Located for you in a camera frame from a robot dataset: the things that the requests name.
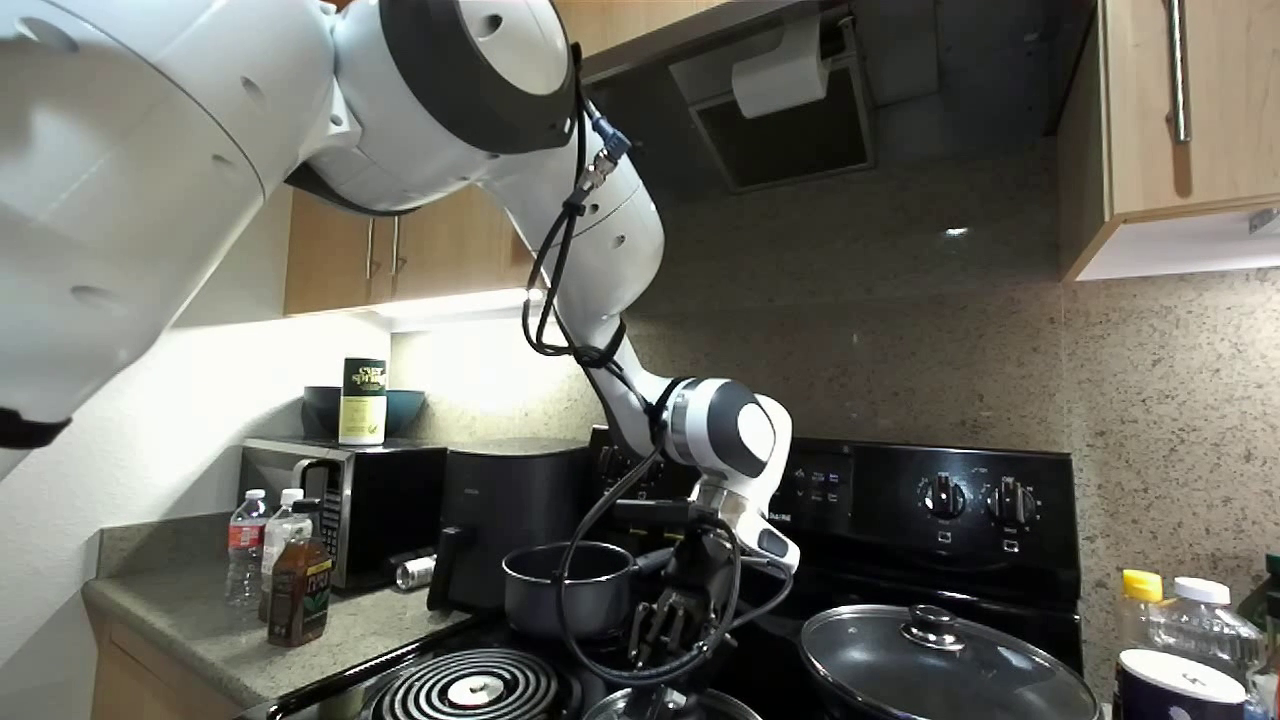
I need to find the clear plastic bottle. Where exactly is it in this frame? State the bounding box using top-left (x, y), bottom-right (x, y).
top-left (1154, 572), bottom-right (1266, 689)

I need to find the large coil burner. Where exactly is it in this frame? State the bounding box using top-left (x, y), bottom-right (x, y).
top-left (368, 643), bottom-right (567, 720)

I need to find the large black frying pan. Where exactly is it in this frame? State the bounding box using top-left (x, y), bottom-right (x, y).
top-left (792, 598), bottom-right (1104, 720)

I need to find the black air fryer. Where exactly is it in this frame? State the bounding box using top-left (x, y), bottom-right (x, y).
top-left (426, 443), bottom-right (610, 619)

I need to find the black microwave oven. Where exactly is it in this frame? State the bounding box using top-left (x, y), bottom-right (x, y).
top-left (237, 434), bottom-right (454, 598)

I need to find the white rolled paper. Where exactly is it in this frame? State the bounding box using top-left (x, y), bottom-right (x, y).
top-left (729, 12), bottom-right (842, 123)

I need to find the small black pot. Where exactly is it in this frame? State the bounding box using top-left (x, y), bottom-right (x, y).
top-left (497, 537), bottom-right (701, 647)

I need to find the small glass pot lid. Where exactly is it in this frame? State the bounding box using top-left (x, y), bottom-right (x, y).
top-left (582, 681), bottom-right (767, 720)

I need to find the black stove knob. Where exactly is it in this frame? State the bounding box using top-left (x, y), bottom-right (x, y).
top-left (985, 471), bottom-right (1047, 532)
top-left (916, 466), bottom-right (981, 524)

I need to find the dark bowl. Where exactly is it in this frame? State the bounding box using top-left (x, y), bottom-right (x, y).
top-left (300, 381), bottom-right (434, 443)

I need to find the wooden lower cabinet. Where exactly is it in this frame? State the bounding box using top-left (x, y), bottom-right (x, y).
top-left (82, 597), bottom-right (275, 720)

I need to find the clear water bottle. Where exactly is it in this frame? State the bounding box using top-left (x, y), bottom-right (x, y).
top-left (222, 482), bottom-right (275, 606)
top-left (257, 482), bottom-right (322, 593)

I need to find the large glass pan lid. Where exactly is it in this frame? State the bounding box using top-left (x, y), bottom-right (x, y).
top-left (797, 598), bottom-right (1100, 720)

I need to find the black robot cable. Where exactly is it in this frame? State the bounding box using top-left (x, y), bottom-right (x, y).
top-left (522, 39), bottom-right (801, 690)

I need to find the black range hood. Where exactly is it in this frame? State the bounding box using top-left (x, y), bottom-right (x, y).
top-left (582, 0), bottom-right (1100, 206)

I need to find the wooden upper cabinet with light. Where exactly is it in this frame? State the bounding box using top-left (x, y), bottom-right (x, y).
top-left (281, 183), bottom-right (539, 319)

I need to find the under cabinet light strip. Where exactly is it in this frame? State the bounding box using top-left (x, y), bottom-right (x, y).
top-left (357, 284), bottom-right (539, 330)

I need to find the black electric stove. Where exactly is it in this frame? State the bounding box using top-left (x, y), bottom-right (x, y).
top-left (266, 430), bottom-right (1087, 720)

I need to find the dark mug with white rim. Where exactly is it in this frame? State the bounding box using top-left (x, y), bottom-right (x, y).
top-left (1110, 643), bottom-right (1260, 720)

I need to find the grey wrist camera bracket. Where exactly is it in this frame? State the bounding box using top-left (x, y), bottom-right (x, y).
top-left (749, 524), bottom-right (803, 580)

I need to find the yellow capped bottle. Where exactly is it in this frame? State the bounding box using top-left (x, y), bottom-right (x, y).
top-left (1115, 563), bottom-right (1172, 660)

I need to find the dark capped brown bottle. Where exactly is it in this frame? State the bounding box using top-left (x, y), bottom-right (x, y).
top-left (266, 532), bottom-right (342, 655)

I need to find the small metallic bottle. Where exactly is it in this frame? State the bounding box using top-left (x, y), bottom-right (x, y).
top-left (389, 546), bottom-right (445, 597)

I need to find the wooden upper cabinet with handles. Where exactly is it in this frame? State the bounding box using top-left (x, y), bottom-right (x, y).
top-left (1055, 0), bottom-right (1280, 287)

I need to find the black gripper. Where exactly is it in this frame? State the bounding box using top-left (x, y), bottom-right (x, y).
top-left (625, 510), bottom-right (749, 672)

